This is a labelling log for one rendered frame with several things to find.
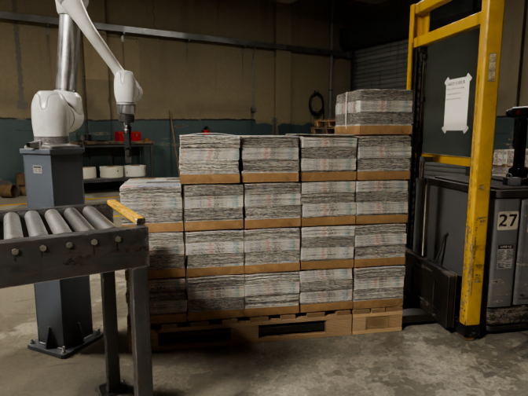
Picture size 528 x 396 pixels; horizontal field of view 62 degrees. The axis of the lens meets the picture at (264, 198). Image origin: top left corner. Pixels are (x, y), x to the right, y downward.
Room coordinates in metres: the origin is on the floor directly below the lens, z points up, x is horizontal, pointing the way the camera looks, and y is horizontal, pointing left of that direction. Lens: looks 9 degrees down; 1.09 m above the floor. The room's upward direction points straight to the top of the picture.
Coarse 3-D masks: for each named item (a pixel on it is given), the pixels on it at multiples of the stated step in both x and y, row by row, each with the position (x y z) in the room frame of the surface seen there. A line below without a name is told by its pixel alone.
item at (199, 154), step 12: (180, 144) 2.06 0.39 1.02; (192, 144) 2.07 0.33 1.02; (204, 144) 2.11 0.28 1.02; (216, 144) 2.09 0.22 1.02; (228, 144) 2.10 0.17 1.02; (180, 156) 2.07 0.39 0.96; (192, 156) 2.08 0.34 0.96; (204, 156) 2.09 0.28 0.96; (216, 156) 2.10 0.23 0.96; (228, 156) 2.10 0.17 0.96; (180, 168) 2.07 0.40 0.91; (192, 168) 2.08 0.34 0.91; (204, 168) 2.09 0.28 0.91; (216, 168) 2.10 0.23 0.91; (228, 168) 2.10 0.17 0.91
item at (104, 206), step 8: (32, 208) 1.60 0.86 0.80; (40, 208) 1.60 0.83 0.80; (48, 208) 1.60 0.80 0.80; (56, 208) 1.61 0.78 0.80; (64, 208) 1.63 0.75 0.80; (80, 208) 1.66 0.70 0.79; (96, 208) 1.69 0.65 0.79; (104, 208) 1.70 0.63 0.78; (112, 208) 1.72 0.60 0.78; (0, 216) 1.52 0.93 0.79; (40, 216) 1.59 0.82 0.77; (104, 216) 1.70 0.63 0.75; (112, 216) 1.72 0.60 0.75; (0, 224) 1.52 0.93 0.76; (24, 224) 1.56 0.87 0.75; (0, 232) 1.52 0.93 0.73; (24, 232) 1.56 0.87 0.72; (48, 232) 1.60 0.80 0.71
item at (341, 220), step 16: (144, 224) 2.04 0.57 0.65; (160, 224) 2.05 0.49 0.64; (176, 224) 2.06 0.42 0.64; (192, 224) 2.08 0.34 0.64; (208, 224) 2.09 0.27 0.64; (224, 224) 2.11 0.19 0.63; (240, 224) 2.12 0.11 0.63; (256, 224) 2.13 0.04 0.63; (272, 224) 2.15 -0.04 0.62; (288, 224) 2.16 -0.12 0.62; (304, 224) 2.18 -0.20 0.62; (320, 224) 2.19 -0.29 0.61; (336, 224) 2.21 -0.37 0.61; (160, 272) 2.05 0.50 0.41; (176, 272) 2.06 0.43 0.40; (192, 272) 2.08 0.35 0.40; (208, 272) 2.09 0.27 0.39; (224, 272) 2.10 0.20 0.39; (240, 272) 2.12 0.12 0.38; (256, 272) 2.13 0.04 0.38; (320, 304) 2.19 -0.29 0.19; (336, 304) 2.21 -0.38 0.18; (352, 304) 2.22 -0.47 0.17; (128, 320) 2.02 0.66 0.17; (160, 320) 2.05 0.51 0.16; (176, 320) 2.06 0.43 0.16; (192, 320) 2.08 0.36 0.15
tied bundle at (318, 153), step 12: (300, 144) 2.22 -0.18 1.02; (312, 144) 2.18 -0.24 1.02; (324, 144) 2.19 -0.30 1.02; (336, 144) 2.21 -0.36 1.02; (348, 144) 2.22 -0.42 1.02; (300, 156) 2.21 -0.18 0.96; (312, 156) 2.19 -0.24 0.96; (324, 156) 2.20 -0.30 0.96; (336, 156) 2.21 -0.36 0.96; (348, 156) 2.22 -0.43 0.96; (300, 168) 2.20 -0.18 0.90; (312, 168) 2.18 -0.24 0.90; (324, 168) 2.19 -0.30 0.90; (336, 168) 2.20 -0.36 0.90; (348, 168) 2.21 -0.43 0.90; (348, 180) 2.23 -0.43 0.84
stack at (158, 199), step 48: (144, 192) 2.04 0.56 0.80; (192, 192) 2.08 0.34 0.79; (240, 192) 2.12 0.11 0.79; (288, 192) 2.17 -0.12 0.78; (336, 192) 2.21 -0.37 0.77; (192, 240) 2.08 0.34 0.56; (240, 240) 2.12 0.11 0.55; (288, 240) 2.16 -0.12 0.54; (336, 240) 2.21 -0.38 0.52; (192, 288) 2.08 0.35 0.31; (240, 288) 2.13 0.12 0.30; (288, 288) 2.16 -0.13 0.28; (336, 288) 2.20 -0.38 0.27; (240, 336) 2.12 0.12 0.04; (288, 336) 2.16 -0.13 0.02
